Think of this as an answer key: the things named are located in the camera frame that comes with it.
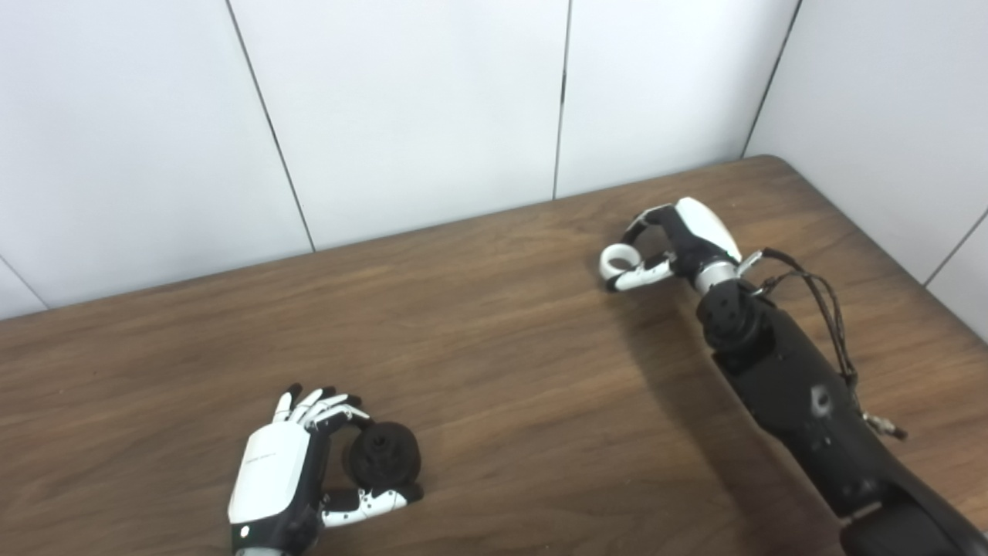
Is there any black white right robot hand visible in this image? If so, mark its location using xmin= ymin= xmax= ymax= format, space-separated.
xmin=604 ymin=197 xmax=743 ymax=293

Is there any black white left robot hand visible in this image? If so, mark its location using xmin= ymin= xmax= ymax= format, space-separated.
xmin=227 ymin=383 xmax=425 ymax=553

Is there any white plastic ring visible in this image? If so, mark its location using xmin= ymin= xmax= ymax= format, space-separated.
xmin=600 ymin=244 xmax=641 ymax=280

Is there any round black plastic part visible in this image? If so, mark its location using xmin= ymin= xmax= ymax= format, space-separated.
xmin=343 ymin=421 xmax=423 ymax=489

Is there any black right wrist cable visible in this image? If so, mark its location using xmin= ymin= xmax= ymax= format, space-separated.
xmin=739 ymin=248 xmax=908 ymax=441

